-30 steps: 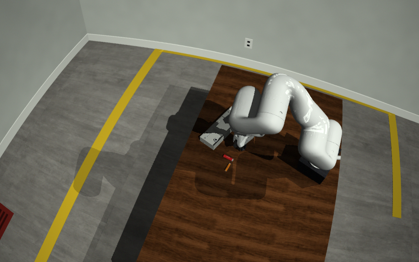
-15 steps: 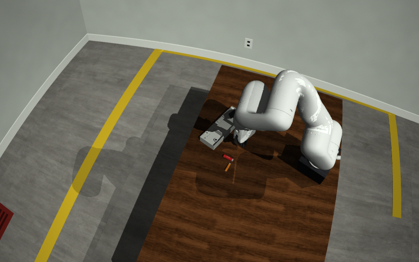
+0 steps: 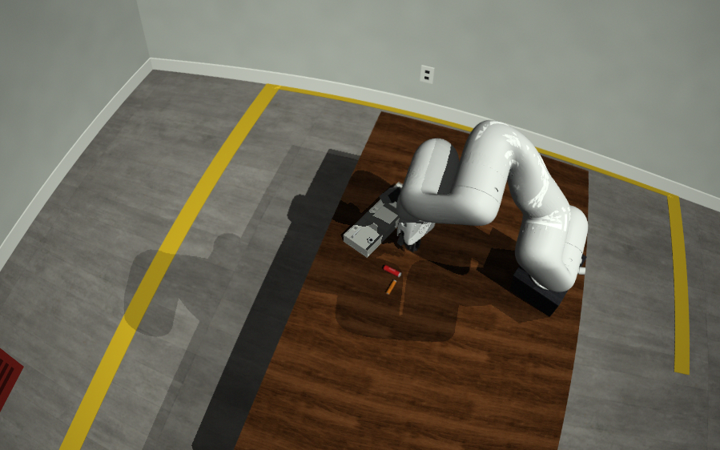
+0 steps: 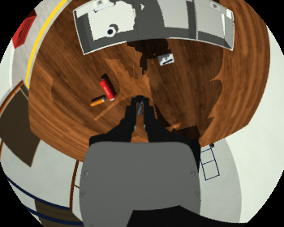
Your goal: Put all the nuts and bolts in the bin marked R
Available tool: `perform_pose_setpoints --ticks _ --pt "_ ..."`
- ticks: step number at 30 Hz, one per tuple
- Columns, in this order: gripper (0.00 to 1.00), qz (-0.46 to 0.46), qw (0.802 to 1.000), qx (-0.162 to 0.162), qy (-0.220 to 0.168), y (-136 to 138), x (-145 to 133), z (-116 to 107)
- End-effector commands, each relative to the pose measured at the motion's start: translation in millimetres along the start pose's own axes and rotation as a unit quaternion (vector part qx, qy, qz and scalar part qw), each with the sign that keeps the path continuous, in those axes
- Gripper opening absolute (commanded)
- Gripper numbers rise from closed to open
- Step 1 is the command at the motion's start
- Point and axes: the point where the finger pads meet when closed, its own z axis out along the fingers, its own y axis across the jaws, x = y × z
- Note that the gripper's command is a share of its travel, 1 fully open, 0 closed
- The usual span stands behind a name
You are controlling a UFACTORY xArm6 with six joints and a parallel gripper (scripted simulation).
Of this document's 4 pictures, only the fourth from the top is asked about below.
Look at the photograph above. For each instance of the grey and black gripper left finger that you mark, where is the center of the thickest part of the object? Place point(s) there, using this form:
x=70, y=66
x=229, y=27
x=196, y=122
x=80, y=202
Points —
x=123, y=131

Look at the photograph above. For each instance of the red battery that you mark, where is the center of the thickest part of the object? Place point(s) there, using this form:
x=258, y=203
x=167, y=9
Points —
x=107, y=89

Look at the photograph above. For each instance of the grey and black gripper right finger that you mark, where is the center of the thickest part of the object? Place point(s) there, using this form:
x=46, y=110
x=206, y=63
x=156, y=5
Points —
x=156, y=132

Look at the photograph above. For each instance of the small grey hex nut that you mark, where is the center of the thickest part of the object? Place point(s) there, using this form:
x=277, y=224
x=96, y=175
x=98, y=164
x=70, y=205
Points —
x=110, y=31

